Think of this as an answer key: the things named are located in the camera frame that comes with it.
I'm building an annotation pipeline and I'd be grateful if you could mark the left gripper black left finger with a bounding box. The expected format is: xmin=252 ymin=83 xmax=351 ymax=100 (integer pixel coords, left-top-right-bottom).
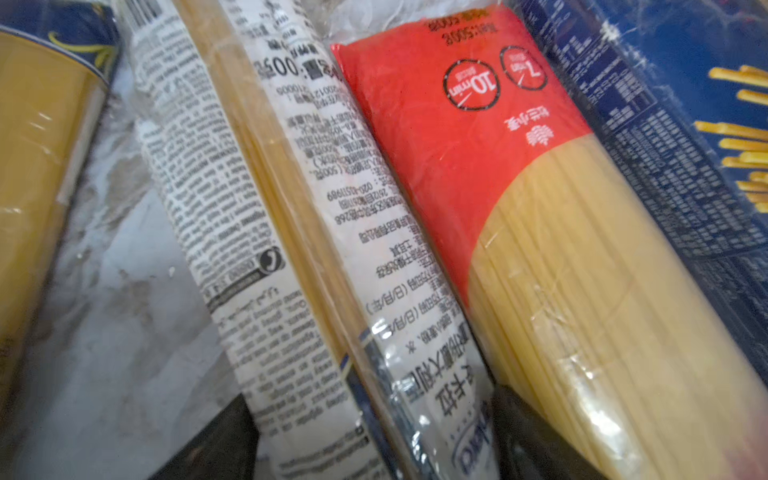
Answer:
xmin=150 ymin=395 xmax=259 ymax=480

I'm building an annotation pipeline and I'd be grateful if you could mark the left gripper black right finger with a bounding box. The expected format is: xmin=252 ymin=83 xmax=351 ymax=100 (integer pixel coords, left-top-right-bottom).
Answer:
xmin=491 ymin=385 xmax=605 ymax=480

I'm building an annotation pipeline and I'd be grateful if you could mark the white label spaghetti bag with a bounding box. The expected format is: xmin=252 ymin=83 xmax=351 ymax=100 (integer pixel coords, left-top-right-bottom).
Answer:
xmin=115 ymin=1 xmax=499 ymax=479

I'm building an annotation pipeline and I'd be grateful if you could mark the red spaghetti bag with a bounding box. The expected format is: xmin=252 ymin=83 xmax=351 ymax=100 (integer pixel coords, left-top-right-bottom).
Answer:
xmin=332 ymin=5 xmax=767 ymax=479

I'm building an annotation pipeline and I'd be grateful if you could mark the blue Barilla spaghetti box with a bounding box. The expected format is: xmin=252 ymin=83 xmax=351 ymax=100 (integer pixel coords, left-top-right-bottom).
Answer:
xmin=513 ymin=1 xmax=767 ymax=376

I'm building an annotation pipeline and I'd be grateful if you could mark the dark blue spaghetti bag left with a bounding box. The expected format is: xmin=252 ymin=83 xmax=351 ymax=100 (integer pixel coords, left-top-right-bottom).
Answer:
xmin=1 ymin=1 xmax=121 ymax=401

